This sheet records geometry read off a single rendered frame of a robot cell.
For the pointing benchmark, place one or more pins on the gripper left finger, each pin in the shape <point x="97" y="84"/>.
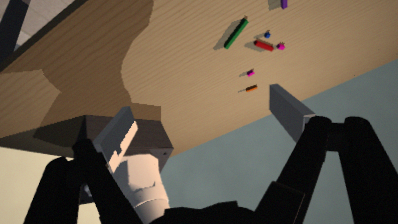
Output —
<point x="57" y="198"/>

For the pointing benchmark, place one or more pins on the red rod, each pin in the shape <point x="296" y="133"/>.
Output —
<point x="263" y="45"/>

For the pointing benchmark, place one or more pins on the purple rod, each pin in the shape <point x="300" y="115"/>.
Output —
<point x="284" y="4"/>

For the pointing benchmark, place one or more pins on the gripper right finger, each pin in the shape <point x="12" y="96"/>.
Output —
<point x="370" y="177"/>

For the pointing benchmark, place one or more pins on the green rod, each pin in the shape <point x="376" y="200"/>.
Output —
<point x="235" y="34"/>

